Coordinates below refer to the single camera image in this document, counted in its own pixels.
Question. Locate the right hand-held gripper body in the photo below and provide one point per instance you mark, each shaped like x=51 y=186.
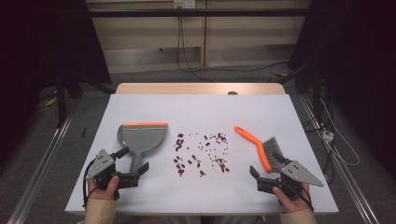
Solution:
x=299 y=174

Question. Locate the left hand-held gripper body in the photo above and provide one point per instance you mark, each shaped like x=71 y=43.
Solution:
x=100 y=162

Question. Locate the grey dustpan with orange edge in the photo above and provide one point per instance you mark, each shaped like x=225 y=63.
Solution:
x=143 y=140

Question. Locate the orange brush with grey bristles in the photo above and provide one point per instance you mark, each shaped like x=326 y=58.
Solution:
x=256 y=142

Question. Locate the group of red beans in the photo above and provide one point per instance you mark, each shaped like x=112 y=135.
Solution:
x=179 y=145

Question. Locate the person's right hand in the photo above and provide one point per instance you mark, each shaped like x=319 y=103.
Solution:
x=294 y=203

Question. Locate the person's left hand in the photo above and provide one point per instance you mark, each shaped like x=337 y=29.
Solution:
x=104 y=193

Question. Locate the small black floor object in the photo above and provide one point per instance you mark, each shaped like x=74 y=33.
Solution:
x=83 y=132

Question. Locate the white power strip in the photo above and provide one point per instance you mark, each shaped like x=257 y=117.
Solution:
x=327 y=136

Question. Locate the black metal stand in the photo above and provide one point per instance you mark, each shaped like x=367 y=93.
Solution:
x=61 y=102

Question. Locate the grey table grommet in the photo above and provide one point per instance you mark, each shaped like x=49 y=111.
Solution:
x=232 y=93

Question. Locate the white table board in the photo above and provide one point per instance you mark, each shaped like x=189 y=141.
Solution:
x=199 y=109

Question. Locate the wooden table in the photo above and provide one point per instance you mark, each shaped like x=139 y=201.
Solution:
x=186 y=88

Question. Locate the black curtain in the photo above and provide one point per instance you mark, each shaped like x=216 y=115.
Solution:
x=37 y=46
x=358 y=62

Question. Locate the black horizontal metal bar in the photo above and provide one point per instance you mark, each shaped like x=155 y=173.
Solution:
x=199 y=12

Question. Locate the metal floor rail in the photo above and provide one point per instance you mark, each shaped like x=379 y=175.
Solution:
x=37 y=177
x=345 y=174

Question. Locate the white wall socket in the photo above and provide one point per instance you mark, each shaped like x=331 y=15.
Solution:
x=184 y=3

